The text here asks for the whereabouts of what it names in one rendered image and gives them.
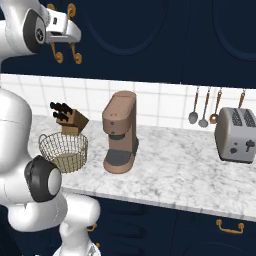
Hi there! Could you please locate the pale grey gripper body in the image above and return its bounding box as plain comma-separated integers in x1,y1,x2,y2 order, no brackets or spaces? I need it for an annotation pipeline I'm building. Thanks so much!
45,17,82,45

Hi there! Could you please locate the navy base cabinet door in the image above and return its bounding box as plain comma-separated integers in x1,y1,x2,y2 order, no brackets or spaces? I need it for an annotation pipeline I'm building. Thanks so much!
87,195,179,256

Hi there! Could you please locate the navy base cabinet drawer front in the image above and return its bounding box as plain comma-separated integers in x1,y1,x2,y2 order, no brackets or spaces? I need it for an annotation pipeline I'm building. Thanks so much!
175,209,256,256

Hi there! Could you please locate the wooden knife block with knives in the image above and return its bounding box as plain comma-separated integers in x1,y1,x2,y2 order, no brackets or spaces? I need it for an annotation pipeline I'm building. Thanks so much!
49,101,90,137

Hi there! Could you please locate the brown coffee machine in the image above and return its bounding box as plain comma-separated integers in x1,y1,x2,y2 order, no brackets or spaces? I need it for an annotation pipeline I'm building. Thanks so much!
101,90,140,175

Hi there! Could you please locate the grey hanging spoon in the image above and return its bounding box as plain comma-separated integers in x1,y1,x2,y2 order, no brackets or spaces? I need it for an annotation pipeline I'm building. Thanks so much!
187,86,201,125

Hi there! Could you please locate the grey hanging ladle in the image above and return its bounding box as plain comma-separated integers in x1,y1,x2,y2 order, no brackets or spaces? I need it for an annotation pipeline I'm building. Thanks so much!
198,86,212,129

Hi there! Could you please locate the copper hanging spoon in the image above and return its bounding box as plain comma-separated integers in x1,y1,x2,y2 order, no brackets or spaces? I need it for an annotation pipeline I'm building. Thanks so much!
208,87,224,125

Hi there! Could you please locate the silver toaster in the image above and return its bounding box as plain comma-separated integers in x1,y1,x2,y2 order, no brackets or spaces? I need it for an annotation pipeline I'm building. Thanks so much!
214,106,256,164

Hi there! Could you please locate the gold curled cabinet handle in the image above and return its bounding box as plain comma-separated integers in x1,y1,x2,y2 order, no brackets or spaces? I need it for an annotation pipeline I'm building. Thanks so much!
66,2,83,65
46,2,65,65

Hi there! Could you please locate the navy wall cabinet door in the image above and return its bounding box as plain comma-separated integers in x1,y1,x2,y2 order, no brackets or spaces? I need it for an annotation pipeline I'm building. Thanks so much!
181,0,256,90
0,0,67,76
64,0,185,85

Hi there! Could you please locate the wire basket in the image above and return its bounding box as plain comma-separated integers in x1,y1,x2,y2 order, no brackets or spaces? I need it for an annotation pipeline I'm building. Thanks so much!
38,131,90,174

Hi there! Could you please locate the hanging utensil with brown handle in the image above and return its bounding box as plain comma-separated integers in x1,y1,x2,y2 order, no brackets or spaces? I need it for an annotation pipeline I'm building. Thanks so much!
237,88,247,110

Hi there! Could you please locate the gold base cabinet handle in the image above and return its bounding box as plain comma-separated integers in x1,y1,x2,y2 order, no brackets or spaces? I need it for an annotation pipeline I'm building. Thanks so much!
86,222,99,233

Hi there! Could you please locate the gold drawer handle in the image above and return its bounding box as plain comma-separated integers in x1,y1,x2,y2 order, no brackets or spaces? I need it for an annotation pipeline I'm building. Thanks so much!
215,218,246,235

